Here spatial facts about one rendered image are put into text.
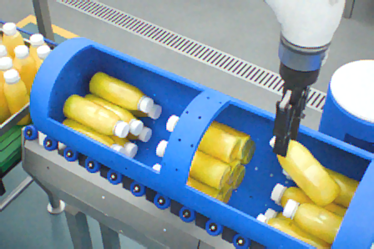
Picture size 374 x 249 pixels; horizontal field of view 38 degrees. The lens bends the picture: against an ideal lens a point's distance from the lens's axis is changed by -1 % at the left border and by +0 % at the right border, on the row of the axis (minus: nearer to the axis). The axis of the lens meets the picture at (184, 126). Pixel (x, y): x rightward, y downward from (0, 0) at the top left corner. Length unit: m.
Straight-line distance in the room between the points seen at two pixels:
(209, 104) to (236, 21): 2.51
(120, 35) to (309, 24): 2.74
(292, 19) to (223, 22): 2.78
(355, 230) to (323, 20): 0.42
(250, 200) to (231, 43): 2.20
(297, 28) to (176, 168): 0.45
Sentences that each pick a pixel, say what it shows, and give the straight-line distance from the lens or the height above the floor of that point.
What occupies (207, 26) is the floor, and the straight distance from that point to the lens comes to 3.67.
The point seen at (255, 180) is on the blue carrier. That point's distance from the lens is 1.43.
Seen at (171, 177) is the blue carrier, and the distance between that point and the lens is 1.24.
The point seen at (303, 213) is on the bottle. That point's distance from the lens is 1.21.
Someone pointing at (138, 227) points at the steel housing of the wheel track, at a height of 0.84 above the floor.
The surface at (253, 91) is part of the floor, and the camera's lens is 3.18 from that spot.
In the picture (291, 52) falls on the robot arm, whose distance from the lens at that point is 0.98.
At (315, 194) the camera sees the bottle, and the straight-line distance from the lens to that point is 1.20.
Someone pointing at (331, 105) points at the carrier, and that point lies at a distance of 1.64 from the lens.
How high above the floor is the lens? 2.07
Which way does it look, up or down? 45 degrees down
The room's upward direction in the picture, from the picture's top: straight up
